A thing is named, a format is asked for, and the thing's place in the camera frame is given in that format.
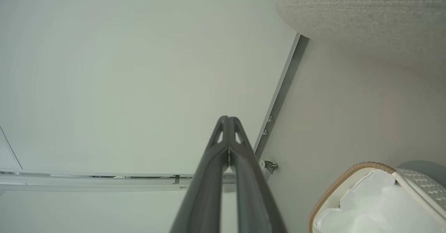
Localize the grey fabric sofa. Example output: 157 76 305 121
272 0 446 84

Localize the grey partition side frame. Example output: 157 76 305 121
0 169 237 192

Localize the white basket liner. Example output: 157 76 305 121
313 170 446 233

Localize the grey partition bottom rail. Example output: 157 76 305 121
253 33 310 160

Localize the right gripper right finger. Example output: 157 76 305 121
228 116 288 233

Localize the white laundry basket brown rim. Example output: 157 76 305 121
307 162 446 233

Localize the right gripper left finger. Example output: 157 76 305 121
170 116 230 233

